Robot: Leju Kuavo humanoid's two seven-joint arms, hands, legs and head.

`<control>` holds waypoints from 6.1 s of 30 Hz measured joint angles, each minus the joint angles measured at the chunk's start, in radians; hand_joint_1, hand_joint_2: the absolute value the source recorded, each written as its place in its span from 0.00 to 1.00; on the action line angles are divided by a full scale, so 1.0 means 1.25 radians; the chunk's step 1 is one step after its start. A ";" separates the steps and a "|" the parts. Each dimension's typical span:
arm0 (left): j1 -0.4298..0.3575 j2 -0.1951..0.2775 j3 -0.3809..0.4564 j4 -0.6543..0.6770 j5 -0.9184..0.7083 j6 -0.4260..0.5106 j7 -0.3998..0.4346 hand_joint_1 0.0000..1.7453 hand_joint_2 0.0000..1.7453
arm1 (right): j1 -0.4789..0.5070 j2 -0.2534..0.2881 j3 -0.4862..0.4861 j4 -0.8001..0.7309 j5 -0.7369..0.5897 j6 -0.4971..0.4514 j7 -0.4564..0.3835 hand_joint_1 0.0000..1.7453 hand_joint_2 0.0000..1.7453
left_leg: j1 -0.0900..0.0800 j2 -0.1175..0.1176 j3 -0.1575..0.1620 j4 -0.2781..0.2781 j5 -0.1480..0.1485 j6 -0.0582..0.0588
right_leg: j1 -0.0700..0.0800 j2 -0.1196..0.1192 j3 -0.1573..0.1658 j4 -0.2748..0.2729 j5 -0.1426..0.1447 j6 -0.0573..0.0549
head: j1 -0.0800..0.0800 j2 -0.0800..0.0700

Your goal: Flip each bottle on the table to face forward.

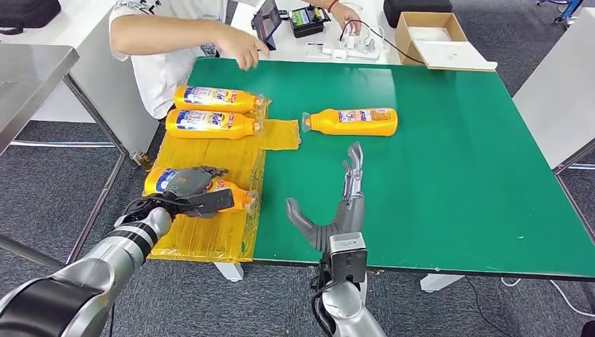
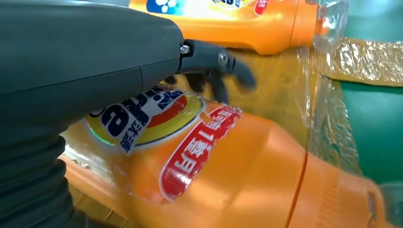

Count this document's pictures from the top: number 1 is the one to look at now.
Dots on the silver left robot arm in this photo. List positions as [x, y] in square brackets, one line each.
[93, 279]

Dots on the white power strip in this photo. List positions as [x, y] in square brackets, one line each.
[367, 49]

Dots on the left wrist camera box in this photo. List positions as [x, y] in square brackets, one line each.
[214, 202]

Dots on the black hard case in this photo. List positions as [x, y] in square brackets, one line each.
[416, 10]

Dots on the white table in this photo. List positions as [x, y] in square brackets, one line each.
[555, 93]
[93, 93]

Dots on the white desk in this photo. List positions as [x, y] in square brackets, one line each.
[297, 50]

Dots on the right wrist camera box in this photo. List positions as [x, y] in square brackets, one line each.
[348, 258]

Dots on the white table foot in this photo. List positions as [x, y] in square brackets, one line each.
[230, 272]
[439, 281]

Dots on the black green electronic device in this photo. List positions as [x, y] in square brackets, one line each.
[307, 21]

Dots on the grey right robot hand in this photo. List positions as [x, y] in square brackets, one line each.
[348, 218]

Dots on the steel table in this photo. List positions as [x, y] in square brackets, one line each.
[28, 78]

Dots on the white charger plug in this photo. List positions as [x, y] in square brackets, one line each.
[340, 55]

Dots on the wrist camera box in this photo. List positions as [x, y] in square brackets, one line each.
[214, 202]
[348, 258]

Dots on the orange bottle clear cap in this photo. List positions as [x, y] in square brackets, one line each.
[325, 123]
[209, 131]
[214, 106]
[234, 197]

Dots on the person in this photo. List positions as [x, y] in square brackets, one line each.
[162, 74]

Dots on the open cardboard box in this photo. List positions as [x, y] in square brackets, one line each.
[434, 45]

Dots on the blue metal frame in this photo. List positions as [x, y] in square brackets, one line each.
[565, 9]

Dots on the black tablet on stand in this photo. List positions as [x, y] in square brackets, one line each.
[267, 21]

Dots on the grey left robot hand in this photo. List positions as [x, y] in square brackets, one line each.
[186, 181]

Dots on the black bag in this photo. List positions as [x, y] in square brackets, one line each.
[23, 13]

